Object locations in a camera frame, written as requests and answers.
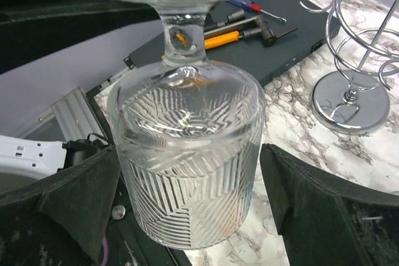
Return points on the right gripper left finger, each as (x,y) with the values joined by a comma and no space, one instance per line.
(61,219)

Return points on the clear ribbed wine glass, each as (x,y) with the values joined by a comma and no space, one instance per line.
(187,131)

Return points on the blue handled screwdriver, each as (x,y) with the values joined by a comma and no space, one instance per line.
(253,7)

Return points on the round chrome glass rack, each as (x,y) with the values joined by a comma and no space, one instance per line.
(353,100)

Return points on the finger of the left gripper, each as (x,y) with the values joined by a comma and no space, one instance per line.
(32,29)

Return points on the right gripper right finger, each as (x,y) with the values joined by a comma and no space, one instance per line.
(327,220)

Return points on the aluminium rail frame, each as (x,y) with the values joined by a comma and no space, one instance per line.
(72,117)

